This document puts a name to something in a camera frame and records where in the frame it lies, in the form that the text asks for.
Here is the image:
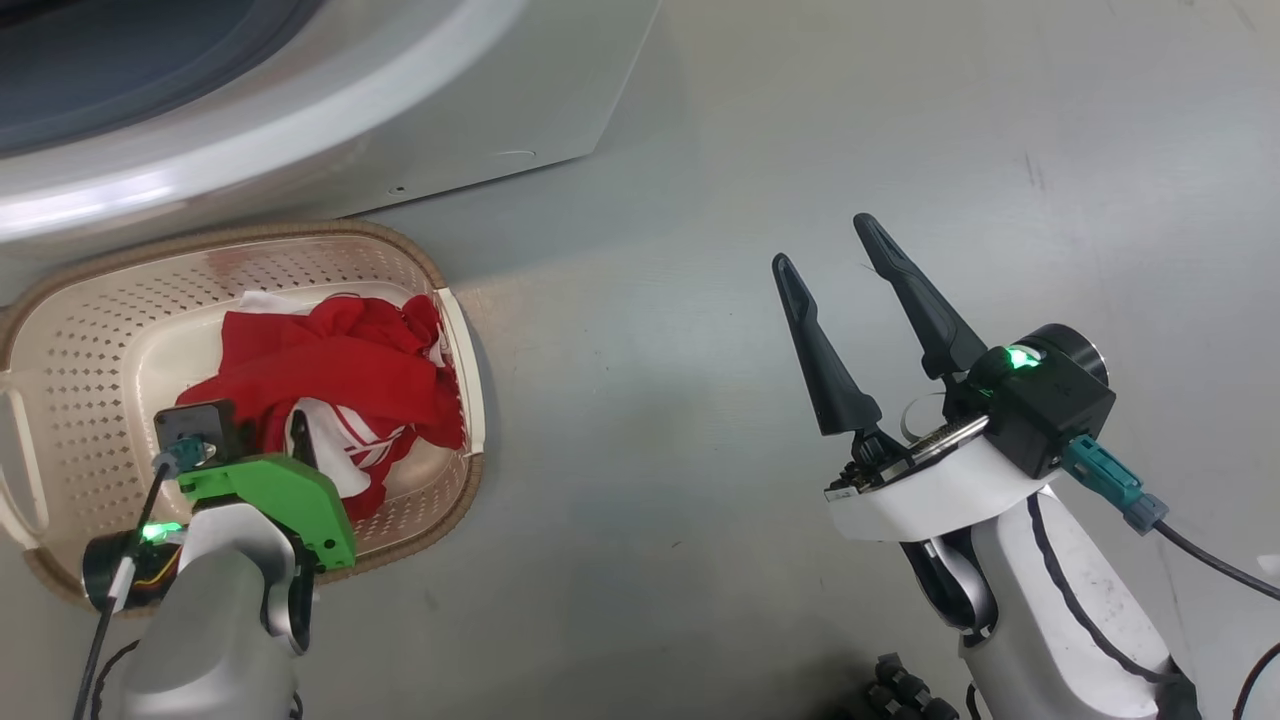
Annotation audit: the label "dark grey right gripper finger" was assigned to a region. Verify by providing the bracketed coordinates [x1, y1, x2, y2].
[771, 253, 884, 438]
[853, 213, 989, 381]

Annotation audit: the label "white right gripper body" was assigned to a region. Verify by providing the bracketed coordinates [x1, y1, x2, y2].
[825, 415, 1061, 543]

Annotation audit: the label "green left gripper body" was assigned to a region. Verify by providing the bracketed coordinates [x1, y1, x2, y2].
[178, 452, 358, 573]

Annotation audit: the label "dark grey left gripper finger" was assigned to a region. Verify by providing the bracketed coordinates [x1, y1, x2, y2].
[286, 398, 319, 469]

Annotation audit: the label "red and white garment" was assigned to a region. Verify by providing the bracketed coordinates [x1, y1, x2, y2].
[175, 290, 466, 523]

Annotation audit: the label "cream perforated laundry basket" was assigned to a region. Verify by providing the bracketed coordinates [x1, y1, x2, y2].
[0, 220, 488, 611]

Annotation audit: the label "white front-load washing machine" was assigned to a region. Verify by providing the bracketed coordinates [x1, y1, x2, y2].
[0, 0, 663, 263]

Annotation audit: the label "black right gripper cable teal plug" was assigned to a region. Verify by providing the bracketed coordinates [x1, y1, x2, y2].
[1062, 433, 1280, 603]

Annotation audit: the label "black ribbed cable glands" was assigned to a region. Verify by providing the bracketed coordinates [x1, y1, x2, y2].
[865, 652, 961, 720]

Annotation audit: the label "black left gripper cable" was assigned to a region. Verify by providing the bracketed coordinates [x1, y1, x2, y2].
[72, 440, 216, 720]

